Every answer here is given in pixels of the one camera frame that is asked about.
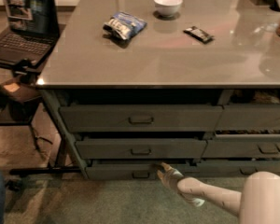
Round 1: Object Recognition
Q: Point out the grey drawer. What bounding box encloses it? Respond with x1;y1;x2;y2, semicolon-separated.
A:
216;104;280;130
85;159;195;180
203;134;280;159
76;138;206;159
186;160;280;177
59;105;222;133

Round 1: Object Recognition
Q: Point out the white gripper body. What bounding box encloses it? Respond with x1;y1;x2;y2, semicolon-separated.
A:
161;169;184;192

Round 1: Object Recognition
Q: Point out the black bag with note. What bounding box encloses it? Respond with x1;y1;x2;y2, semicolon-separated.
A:
0;78;41;121

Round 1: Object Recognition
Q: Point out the black laptop stand cart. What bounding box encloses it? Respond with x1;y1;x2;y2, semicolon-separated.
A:
0;58;80;177

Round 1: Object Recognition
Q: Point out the black cable on floor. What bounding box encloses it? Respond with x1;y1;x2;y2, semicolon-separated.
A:
31;126;57;165

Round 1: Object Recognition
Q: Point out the black open laptop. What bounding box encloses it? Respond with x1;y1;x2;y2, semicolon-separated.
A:
0;0;60;67

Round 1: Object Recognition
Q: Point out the grey cabinet frame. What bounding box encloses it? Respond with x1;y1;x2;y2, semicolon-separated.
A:
43;89;280;178

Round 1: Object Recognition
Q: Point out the white ceramic bowl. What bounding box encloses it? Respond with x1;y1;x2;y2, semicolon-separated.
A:
153;0;183;17

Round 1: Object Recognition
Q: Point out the blue chip bag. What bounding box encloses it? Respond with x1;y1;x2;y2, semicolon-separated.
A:
103;12;147;41

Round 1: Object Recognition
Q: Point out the black candy bar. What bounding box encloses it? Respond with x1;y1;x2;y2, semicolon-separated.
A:
184;26;214;44

